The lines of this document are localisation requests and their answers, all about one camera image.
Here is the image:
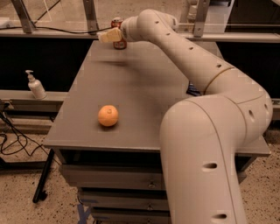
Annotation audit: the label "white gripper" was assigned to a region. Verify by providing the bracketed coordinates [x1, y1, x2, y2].
[98, 17, 141, 43]

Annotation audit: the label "red coke can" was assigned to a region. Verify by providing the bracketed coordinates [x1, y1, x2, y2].
[111, 17, 127, 50]

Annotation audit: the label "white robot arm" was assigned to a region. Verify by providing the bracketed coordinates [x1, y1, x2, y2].
[99, 10, 273, 224]

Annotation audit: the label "orange fruit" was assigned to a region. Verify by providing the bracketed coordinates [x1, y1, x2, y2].
[98, 105, 119, 127]

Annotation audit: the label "grey drawer cabinet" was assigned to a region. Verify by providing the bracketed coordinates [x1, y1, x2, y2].
[42, 40, 271, 224]

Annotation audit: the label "dark blue snack packet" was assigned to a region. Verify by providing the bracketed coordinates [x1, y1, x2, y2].
[186, 83, 201, 96]

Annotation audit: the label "white pump soap bottle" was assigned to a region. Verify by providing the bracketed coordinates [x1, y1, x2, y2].
[25, 70, 46, 100]

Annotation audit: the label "black floor stand leg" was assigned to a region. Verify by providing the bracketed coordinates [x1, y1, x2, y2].
[32, 150, 54, 203]

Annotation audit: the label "grey metal railing frame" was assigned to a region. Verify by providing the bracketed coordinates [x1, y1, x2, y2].
[0, 0, 280, 44]

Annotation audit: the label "black cable on ledge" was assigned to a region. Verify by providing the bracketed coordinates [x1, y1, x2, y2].
[0, 25, 112, 35]

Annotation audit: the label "black floor cables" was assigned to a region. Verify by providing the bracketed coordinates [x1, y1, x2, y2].
[0, 112, 51, 157]

